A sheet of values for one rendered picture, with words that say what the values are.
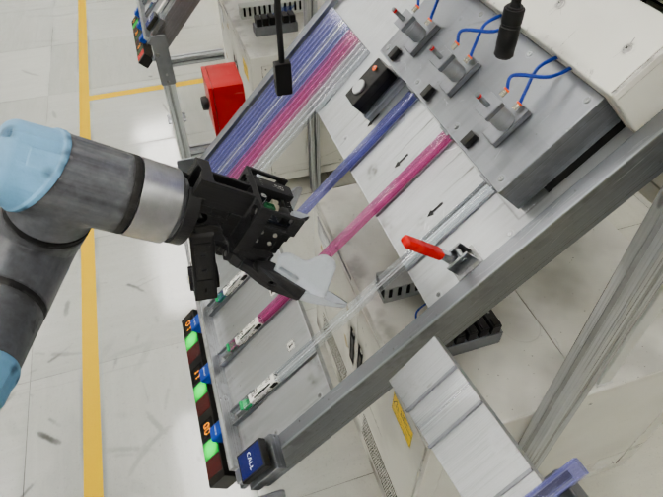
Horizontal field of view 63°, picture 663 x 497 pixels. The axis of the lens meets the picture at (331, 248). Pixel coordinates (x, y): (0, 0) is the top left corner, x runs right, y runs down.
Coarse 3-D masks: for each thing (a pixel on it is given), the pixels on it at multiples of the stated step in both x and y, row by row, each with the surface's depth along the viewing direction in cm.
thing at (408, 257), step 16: (480, 192) 65; (464, 208) 66; (448, 224) 67; (432, 240) 68; (416, 256) 69; (384, 272) 72; (400, 272) 71; (368, 288) 73; (384, 288) 72; (352, 304) 74; (336, 320) 75; (320, 336) 76; (304, 352) 77; (288, 368) 78
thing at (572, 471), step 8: (568, 464) 43; (576, 464) 43; (560, 472) 43; (568, 472) 43; (576, 472) 43; (584, 472) 42; (544, 480) 44; (552, 480) 43; (560, 480) 43; (568, 480) 43; (576, 480) 42; (536, 488) 44; (544, 488) 44; (552, 488) 43; (560, 488) 43; (568, 488) 43; (528, 496) 44; (536, 496) 44; (544, 496) 44; (552, 496) 43
